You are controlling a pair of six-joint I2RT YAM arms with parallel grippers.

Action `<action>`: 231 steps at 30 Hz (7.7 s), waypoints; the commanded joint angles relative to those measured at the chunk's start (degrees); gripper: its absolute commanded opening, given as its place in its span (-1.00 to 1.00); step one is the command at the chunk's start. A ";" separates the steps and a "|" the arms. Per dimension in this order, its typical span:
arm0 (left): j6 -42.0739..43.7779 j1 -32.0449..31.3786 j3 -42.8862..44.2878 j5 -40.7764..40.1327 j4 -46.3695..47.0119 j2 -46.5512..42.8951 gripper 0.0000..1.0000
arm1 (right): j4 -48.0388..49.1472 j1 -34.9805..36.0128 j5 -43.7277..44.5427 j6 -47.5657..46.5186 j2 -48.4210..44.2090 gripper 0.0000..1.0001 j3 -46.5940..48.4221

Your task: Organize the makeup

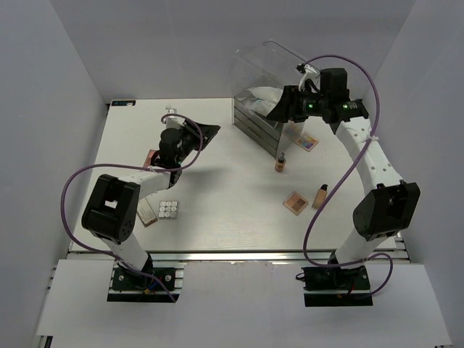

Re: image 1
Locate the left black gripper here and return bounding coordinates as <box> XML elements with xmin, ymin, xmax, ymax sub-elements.
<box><xmin>175</xmin><ymin>118</ymin><xmax>220</xmax><ymax>165</ymax></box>

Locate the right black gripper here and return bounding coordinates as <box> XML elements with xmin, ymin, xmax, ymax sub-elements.
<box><xmin>265</xmin><ymin>86</ymin><xmax>328</xmax><ymax>124</ymax></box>

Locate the white cotton pad pack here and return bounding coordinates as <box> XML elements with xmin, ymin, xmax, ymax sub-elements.
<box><xmin>247</xmin><ymin>86</ymin><xmax>283</xmax><ymax>104</ymax></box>

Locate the colorful eyeshadow palette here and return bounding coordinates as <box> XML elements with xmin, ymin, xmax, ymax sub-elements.
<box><xmin>295</xmin><ymin>131</ymin><xmax>318</xmax><ymax>152</ymax></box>

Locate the clear acrylic makeup organizer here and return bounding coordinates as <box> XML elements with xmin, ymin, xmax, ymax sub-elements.
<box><xmin>231</xmin><ymin>40</ymin><xmax>305</xmax><ymax>157</ymax></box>

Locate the pink eyeshadow palette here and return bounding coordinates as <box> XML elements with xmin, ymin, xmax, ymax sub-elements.
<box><xmin>283</xmin><ymin>191</ymin><xmax>309</xmax><ymax>216</ymax></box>

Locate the brown compact box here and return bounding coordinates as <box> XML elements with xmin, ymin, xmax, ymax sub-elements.
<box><xmin>137</xmin><ymin>198</ymin><xmax>158</xmax><ymax>227</ymax></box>

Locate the white blue tube pouch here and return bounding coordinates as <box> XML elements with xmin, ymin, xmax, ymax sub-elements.
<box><xmin>244</xmin><ymin>99</ymin><xmax>276</xmax><ymax>117</ymax></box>

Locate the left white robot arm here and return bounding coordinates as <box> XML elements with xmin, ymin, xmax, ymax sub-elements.
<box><xmin>81</xmin><ymin>117</ymin><xmax>220</xmax><ymax>289</ymax></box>

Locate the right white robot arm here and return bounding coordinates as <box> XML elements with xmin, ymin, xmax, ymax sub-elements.
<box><xmin>267</xmin><ymin>64</ymin><xmax>421</xmax><ymax>289</ymax></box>

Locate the small white scrap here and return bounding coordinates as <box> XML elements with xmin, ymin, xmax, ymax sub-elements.
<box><xmin>166</xmin><ymin>105</ymin><xmax>178</xmax><ymax>114</ymax></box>

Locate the small foundation bottle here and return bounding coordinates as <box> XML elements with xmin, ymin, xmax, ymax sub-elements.
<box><xmin>275</xmin><ymin>152</ymin><xmax>286</xmax><ymax>173</ymax></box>

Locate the silver nine-pan palette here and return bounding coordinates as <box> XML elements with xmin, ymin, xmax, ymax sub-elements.
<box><xmin>158</xmin><ymin>200</ymin><xmax>180</xmax><ymax>220</ymax></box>

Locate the beige foundation bottle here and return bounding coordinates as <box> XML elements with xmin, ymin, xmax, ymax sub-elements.
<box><xmin>312</xmin><ymin>184</ymin><xmax>328</xmax><ymax>210</ymax></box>

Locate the left blue table label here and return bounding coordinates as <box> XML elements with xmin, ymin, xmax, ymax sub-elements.
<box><xmin>110</xmin><ymin>100</ymin><xmax>136</xmax><ymax>107</ymax></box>

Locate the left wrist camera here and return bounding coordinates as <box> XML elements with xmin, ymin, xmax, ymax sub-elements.
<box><xmin>161</xmin><ymin>113</ymin><xmax>186</xmax><ymax>129</ymax></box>

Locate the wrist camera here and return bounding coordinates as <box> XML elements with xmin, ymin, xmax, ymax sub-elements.
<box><xmin>161</xmin><ymin>113</ymin><xmax>186</xmax><ymax>129</ymax></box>
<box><xmin>296</xmin><ymin>63</ymin><xmax>320</xmax><ymax>88</ymax></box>

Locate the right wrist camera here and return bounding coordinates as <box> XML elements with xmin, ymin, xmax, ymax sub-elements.
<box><xmin>296</xmin><ymin>63</ymin><xmax>320</xmax><ymax>88</ymax></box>

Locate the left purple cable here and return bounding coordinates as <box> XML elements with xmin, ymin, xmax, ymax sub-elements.
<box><xmin>59</xmin><ymin>114</ymin><xmax>204</xmax><ymax>302</ymax></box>

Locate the purple cable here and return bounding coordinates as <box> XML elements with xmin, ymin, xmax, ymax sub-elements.
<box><xmin>302</xmin><ymin>54</ymin><xmax>394</xmax><ymax>298</ymax></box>
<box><xmin>59</xmin><ymin>114</ymin><xmax>204</xmax><ymax>302</ymax></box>

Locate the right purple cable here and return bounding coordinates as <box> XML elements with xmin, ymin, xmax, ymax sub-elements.
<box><xmin>302</xmin><ymin>54</ymin><xmax>394</xmax><ymax>298</ymax></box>

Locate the aluminium front rail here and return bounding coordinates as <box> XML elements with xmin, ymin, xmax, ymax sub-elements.
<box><xmin>148</xmin><ymin>249</ymin><xmax>363</xmax><ymax>264</ymax></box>

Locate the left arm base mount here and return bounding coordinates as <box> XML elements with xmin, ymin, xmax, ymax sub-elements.
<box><xmin>107</xmin><ymin>264</ymin><xmax>184</xmax><ymax>304</ymax></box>

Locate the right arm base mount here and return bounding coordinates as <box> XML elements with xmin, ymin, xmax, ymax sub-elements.
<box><xmin>295</xmin><ymin>266</ymin><xmax>373</xmax><ymax>307</ymax></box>

